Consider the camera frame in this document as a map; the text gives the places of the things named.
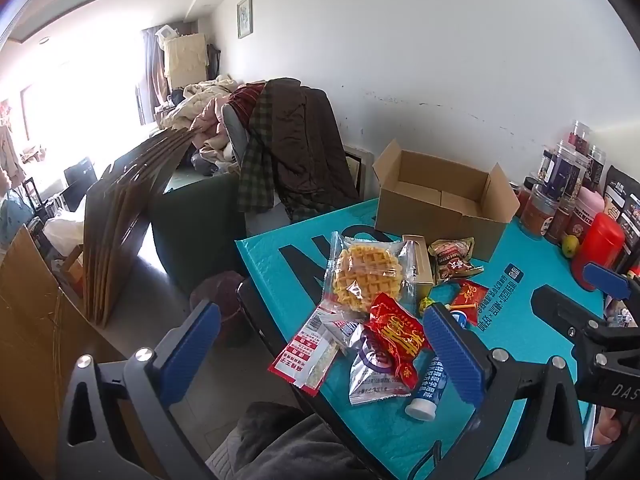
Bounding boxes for gold windowed box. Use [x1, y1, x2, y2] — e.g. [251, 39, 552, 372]
[402, 234, 435, 306]

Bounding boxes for cream cloth covered cabinet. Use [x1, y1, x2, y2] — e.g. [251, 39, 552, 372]
[162, 32, 208, 91]

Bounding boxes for framed wall picture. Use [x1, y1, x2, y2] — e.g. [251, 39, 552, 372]
[236, 0, 253, 39]

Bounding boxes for red white strip packet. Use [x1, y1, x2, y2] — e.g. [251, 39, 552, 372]
[267, 307, 346, 397]

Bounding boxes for pile of bedding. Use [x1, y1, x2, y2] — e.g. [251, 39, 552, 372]
[155, 75, 241, 176]

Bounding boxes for clear jar red-brown powder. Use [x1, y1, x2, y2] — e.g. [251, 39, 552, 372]
[520, 183, 560, 237]

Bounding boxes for white purple foil packet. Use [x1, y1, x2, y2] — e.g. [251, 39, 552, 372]
[348, 325, 418, 406]

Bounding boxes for brown cardboard box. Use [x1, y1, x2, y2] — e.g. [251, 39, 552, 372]
[372, 139, 521, 262]

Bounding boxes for red plaid garment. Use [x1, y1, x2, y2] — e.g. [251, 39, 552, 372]
[227, 84, 266, 121]

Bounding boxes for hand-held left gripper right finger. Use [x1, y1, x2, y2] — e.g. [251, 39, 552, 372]
[422, 302, 588, 480]

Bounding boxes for person's right hand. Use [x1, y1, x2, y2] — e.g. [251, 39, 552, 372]
[594, 405, 627, 447]

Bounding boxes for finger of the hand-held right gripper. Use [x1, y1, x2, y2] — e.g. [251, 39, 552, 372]
[581, 260, 640, 302]
[531, 285, 608, 346]

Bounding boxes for teal bubble mat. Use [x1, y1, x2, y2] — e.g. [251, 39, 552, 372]
[235, 197, 608, 480]

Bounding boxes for green yellow lollipop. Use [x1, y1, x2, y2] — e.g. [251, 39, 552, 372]
[419, 297, 477, 315]

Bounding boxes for blue white tube bottle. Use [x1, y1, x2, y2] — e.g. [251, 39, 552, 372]
[405, 309, 472, 421]

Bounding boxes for green red snack packet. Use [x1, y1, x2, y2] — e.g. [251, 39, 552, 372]
[429, 237, 485, 287]

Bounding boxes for tall clear jar dark label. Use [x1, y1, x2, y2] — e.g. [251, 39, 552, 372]
[542, 141, 586, 201]

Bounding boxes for brown quilted jacket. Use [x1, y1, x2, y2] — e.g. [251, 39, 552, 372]
[260, 77, 361, 223]

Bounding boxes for green plaid garment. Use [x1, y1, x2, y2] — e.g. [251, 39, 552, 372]
[237, 87, 282, 213]

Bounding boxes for grey framed panel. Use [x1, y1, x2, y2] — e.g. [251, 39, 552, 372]
[342, 145, 376, 191]

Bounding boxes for slim clear jar black label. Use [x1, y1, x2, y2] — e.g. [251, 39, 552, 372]
[582, 146, 607, 191]

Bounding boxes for grey chair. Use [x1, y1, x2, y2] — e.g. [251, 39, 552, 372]
[222, 105, 251, 171]

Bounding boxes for clear waffle packet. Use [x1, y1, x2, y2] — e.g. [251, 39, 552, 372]
[322, 232, 418, 312]

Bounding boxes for person's leg grey pants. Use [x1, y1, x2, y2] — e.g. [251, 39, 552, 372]
[205, 400, 373, 480]

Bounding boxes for large red gold packet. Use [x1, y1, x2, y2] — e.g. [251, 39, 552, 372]
[364, 292, 432, 392]

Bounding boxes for small red gold packet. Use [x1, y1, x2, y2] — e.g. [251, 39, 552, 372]
[450, 281, 490, 313]

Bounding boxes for large brown cardboard panel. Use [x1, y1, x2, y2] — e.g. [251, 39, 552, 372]
[0, 225, 126, 480]

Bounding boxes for pink container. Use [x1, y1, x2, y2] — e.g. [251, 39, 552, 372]
[570, 186, 606, 241]

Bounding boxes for purple grey curtain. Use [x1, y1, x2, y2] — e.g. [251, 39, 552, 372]
[142, 25, 168, 126]

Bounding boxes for black printed bag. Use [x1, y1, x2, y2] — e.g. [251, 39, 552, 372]
[602, 166, 640, 272]

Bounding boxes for red plastic container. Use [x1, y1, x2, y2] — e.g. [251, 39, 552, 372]
[571, 212, 627, 291]

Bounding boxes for clear jar dark contents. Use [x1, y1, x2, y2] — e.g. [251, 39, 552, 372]
[567, 121, 596, 161]

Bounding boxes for small brown jar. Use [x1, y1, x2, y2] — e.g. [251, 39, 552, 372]
[545, 197, 576, 245]

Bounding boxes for stack of cardboard sheets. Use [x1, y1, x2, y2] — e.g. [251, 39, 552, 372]
[82, 127, 201, 328]

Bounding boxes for white plastic bag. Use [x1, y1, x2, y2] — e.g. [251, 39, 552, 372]
[42, 210, 86, 257]

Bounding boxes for white packet grey print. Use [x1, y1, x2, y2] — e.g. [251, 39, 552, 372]
[325, 317, 363, 358]

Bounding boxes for maroon trash bin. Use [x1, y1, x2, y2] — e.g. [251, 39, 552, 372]
[189, 271, 251, 346]

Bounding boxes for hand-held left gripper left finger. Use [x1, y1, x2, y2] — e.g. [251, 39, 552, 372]
[57, 300, 223, 480]

